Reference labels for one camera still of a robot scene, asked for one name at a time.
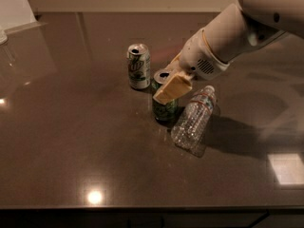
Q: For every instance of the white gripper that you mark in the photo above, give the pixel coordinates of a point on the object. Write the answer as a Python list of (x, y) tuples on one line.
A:
[(199, 56)]

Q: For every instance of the dark green soda can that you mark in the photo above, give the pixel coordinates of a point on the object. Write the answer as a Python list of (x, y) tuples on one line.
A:
[(162, 112)]

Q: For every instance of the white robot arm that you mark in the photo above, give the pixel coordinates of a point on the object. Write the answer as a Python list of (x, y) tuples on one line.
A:
[(245, 26)]

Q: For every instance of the white 7up soda can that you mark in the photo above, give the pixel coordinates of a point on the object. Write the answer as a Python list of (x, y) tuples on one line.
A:
[(138, 62)]

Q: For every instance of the clear plastic water bottle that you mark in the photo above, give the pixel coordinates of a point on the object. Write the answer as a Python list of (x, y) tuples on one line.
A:
[(189, 128)]

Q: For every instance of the white object at left edge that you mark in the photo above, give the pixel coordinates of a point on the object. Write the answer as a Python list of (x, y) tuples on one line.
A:
[(3, 37)]

